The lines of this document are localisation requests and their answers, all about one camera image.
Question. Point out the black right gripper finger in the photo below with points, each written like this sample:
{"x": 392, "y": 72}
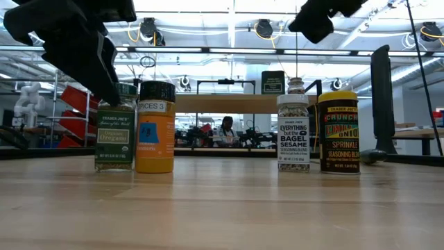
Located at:
{"x": 314, "y": 21}

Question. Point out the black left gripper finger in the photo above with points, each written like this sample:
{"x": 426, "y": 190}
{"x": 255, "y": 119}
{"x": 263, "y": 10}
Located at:
{"x": 86, "y": 62}
{"x": 111, "y": 55}

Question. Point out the dark green pepper tin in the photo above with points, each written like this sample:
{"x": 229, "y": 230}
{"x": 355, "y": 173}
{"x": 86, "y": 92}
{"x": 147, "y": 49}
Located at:
{"x": 273, "y": 83}

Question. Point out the green lid oregano jar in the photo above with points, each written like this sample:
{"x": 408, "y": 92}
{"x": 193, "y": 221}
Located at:
{"x": 116, "y": 139}

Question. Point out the black lid orange turmeric bottle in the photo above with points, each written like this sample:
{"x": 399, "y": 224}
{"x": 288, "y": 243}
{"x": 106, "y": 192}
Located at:
{"x": 155, "y": 139}

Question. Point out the white lid bagel seasoning jar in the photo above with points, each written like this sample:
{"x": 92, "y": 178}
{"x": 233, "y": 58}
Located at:
{"x": 293, "y": 139}

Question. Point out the yellow lid chili onion jar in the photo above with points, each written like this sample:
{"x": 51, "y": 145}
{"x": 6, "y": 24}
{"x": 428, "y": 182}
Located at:
{"x": 339, "y": 139}

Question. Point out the wooden shelf with black legs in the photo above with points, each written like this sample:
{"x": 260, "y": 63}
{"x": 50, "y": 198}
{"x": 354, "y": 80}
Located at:
{"x": 225, "y": 103}

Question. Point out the red storage bin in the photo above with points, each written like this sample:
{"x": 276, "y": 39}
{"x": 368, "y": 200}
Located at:
{"x": 74, "y": 99}
{"x": 67, "y": 143}
{"x": 73, "y": 125}

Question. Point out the metal storage rack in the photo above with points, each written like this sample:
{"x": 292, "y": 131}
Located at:
{"x": 55, "y": 104}

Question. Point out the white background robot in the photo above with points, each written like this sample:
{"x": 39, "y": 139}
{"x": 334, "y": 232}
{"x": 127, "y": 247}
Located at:
{"x": 29, "y": 104}

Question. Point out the thin black pole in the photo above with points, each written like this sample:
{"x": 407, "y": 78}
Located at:
{"x": 422, "y": 69}

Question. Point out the black upright panel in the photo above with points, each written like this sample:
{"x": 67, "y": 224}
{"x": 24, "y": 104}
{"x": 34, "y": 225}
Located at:
{"x": 381, "y": 104}

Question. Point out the person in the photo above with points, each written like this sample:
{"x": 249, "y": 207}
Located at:
{"x": 226, "y": 132}

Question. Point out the wooden background table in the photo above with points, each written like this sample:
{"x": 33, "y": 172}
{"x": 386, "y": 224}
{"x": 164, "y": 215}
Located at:
{"x": 416, "y": 133}

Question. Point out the black aluminium table frame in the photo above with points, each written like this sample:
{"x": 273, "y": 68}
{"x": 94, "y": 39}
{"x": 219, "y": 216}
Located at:
{"x": 52, "y": 152}

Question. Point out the black background gantry frame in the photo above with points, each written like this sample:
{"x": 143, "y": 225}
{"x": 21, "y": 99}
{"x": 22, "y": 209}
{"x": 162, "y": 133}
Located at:
{"x": 225, "y": 82}

